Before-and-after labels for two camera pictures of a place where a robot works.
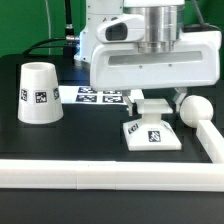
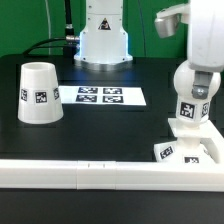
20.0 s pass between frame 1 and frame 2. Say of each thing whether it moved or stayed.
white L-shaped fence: stayed
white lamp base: moved
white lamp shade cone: stayed
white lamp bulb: moved
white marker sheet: stayed
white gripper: moved
